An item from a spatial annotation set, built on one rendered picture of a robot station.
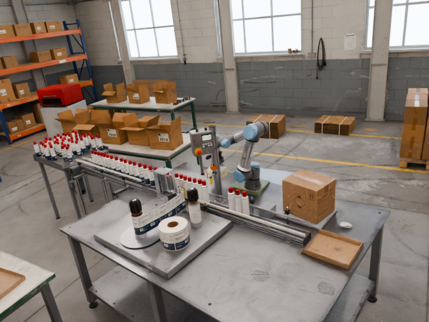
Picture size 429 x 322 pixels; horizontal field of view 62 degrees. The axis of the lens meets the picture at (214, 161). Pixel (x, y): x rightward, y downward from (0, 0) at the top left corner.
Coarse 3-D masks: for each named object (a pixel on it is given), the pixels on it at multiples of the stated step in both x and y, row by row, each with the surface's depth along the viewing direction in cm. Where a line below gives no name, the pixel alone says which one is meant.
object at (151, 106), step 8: (96, 104) 745; (104, 104) 737; (112, 104) 729; (120, 104) 721; (128, 104) 713; (136, 104) 706; (144, 104) 699; (152, 104) 692; (160, 104) 684; (168, 104) 678; (184, 104) 673; (192, 104) 703; (192, 112) 711; (192, 128) 714
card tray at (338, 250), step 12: (312, 240) 239; (324, 240) 238; (336, 240) 236; (348, 240) 233; (312, 252) 223; (324, 252) 226; (336, 252) 225; (348, 252) 224; (336, 264) 214; (348, 264) 209
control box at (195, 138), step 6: (192, 132) 274; (198, 132) 273; (204, 132) 273; (210, 132) 274; (192, 138) 272; (198, 138) 273; (192, 144) 276; (198, 144) 275; (192, 150) 282; (204, 150) 278; (210, 150) 279
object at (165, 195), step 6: (156, 174) 294; (156, 180) 297; (162, 180) 296; (156, 186) 300; (162, 186) 297; (156, 192) 304; (162, 192) 303; (168, 192) 298; (162, 198) 301; (168, 198) 297
